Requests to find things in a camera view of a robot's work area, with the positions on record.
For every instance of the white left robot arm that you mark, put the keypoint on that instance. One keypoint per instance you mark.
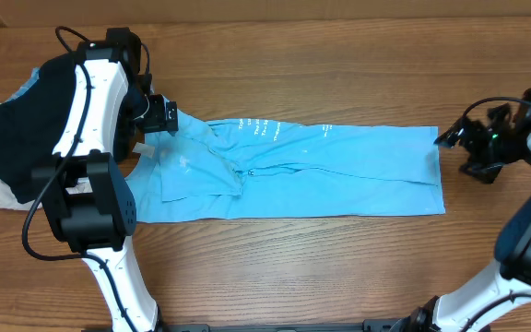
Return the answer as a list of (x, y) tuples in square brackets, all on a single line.
[(84, 195)]

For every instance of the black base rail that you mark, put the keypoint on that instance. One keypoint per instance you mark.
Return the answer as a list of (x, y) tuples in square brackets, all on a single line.
[(293, 326)]

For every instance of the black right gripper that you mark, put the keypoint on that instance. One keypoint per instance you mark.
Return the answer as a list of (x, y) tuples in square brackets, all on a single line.
[(489, 170)]

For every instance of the blue denim garment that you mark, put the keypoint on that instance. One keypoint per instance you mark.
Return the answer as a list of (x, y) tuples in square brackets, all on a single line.
[(34, 77)]

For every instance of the black folded garment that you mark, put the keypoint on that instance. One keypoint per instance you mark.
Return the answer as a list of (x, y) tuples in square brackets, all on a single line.
[(31, 125)]

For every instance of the light blue printed t-shirt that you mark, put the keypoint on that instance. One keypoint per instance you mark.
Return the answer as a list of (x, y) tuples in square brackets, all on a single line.
[(247, 168)]

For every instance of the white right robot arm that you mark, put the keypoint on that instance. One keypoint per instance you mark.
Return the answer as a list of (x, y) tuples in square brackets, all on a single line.
[(505, 283)]

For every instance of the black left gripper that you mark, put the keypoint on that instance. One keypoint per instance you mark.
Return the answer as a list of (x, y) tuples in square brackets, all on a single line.
[(159, 121)]

